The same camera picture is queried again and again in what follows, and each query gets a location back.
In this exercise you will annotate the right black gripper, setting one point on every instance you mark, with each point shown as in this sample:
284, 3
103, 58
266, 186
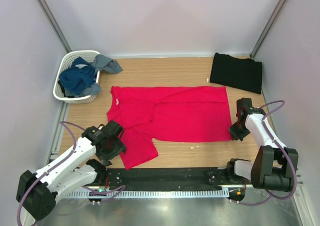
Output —
235, 134

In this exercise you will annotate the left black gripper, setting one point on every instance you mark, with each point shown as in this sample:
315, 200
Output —
106, 158

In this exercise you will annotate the red t shirt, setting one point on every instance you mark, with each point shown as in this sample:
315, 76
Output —
177, 114

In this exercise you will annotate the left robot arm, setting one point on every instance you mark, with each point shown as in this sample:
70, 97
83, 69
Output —
84, 163

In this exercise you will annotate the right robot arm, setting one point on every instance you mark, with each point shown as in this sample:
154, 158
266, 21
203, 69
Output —
275, 165

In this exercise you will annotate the folded black t shirt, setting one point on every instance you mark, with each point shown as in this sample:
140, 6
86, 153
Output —
244, 74

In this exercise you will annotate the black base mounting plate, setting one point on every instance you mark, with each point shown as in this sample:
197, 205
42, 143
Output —
168, 179

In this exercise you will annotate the dark blue t shirt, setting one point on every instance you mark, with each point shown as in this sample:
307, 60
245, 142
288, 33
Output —
76, 77

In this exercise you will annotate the grey blue t shirt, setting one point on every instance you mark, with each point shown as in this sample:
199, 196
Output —
101, 63

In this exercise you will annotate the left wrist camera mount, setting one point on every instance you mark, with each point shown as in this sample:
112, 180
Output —
100, 126

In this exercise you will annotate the slotted white cable duct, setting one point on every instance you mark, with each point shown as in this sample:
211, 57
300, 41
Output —
84, 193

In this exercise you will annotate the right aluminium corner post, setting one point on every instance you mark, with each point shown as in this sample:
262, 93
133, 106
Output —
268, 26

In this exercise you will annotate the aluminium corner post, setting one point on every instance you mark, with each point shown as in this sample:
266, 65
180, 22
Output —
268, 26
54, 24

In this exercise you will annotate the left aluminium corner post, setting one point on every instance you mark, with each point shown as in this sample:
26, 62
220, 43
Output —
54, 24

